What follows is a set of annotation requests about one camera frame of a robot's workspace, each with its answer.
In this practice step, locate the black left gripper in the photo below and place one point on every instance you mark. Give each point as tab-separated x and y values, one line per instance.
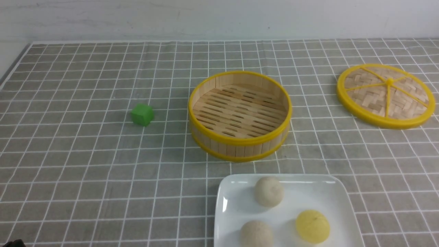
15	243

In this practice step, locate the white steamed bun front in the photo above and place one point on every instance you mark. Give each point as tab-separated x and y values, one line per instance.
256	233

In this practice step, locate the white steamed bun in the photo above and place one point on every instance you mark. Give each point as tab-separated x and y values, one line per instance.
268	192
256	233

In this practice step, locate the white steamed bun back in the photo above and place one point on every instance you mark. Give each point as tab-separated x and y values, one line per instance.
268	192

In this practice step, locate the yellow steamed bun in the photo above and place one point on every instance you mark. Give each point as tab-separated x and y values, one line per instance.
312	226

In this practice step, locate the white square plate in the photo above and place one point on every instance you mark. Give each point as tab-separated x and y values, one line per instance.
235	205

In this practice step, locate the grey checkered tablecloth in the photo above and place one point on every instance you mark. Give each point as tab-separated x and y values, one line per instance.
77	172

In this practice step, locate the green cube block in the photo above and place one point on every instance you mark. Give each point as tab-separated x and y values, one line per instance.
142	114

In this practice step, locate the bamboo steamer basket yellow rim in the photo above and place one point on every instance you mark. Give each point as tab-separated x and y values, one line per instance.
239	116

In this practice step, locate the bamboo steamer lid yellow rim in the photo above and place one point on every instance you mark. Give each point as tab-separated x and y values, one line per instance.
385	96

